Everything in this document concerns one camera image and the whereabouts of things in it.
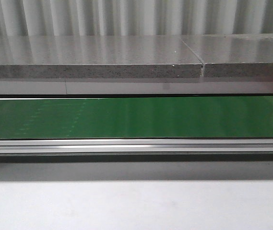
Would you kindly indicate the white base panel under slabs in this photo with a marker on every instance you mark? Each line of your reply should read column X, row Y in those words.
column 121, row 86

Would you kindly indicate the white corrugated wall panel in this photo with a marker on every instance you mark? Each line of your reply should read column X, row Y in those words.
column 135, row 17

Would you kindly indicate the aluminium conveyor side rail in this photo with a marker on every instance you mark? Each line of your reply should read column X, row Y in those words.
column 118, row 146

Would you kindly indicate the green conveyor belt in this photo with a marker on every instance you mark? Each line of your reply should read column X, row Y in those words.
column 148, row 117

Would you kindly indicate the grey stone slab right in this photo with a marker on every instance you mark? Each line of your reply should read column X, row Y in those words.
column 234, row 57

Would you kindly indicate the grey stone slab left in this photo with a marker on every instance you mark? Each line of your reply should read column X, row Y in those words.
column 97, row 57

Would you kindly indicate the grey stone slab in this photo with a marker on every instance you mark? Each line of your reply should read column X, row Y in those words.
column 234, row 57
column 97, row 57

